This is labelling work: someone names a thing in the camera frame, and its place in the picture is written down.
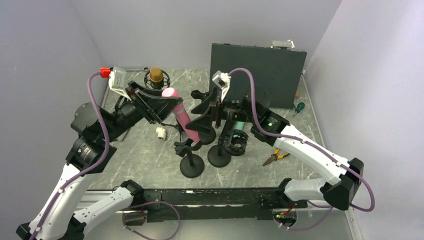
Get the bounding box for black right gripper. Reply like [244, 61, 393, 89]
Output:
[185, 85, 258, 136]

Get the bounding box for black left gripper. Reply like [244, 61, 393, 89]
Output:
[102, 80, 184, 142]

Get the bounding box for black pink-mic desk stand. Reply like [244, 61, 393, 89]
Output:
[190, 90, 217, 146]

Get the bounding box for pink microphone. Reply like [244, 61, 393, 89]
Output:
[161, 87, 200, 144]

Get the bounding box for black clip desk stand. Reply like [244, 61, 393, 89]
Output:
[173, 138, 205, 179]

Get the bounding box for mint green microphone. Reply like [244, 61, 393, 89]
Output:
[233, 121, 245, 131]

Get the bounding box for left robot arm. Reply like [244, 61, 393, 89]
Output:
[16, 81, 183, 240]

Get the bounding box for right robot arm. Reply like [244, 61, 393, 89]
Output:
[187, 87, 365, 211]

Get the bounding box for gold condenser microphone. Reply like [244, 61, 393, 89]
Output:
[148, 67, 164, 90]

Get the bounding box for white plastic connector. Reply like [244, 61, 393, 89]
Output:
[155, 127, 167, 141]

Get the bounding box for dark green upright board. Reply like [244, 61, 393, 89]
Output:
[210, 43, 307, 109]

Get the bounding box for metal clamp behind board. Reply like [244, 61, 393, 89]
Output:
[271, 39, 296, 50]

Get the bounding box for black tripod shock-mount stand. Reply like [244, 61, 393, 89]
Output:
[143, 67, 183, 141]

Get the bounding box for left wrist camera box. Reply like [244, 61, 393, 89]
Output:
[99, 66, 127, 96]

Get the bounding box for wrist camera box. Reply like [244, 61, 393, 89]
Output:
[99, 66, 127, 96]
[212, 70, 231, 101]

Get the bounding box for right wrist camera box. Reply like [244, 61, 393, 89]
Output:
[212, 70, 231, 101]

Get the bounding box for black shock-mount desk stand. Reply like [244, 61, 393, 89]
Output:
[207, 129, 249, 168]

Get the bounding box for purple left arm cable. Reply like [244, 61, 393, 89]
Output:
[28, 72, 181, 240]

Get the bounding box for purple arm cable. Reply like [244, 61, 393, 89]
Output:
[28, 72, 181, 240]
[228, 67, 376, 232]

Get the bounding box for yellow-handled pliers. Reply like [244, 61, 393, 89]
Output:
[262, 148, 290, 167]

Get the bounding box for green-handled screwdriver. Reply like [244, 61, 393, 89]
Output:
[293, 102, 305, 117]

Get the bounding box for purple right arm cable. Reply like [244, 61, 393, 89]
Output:
[228, 67, 376, 232]

